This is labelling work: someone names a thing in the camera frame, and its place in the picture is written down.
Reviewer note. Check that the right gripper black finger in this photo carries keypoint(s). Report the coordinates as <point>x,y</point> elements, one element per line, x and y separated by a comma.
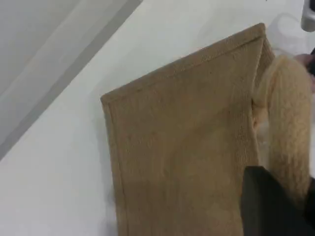
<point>312,60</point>

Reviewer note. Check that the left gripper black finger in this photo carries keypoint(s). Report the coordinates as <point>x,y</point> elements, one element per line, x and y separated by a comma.
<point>261,211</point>
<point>311,201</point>

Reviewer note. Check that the brown jute tote bag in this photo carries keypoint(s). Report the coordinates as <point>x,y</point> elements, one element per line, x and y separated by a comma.
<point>184,135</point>

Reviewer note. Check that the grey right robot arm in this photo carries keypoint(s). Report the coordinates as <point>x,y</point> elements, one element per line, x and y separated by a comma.
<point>308,17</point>

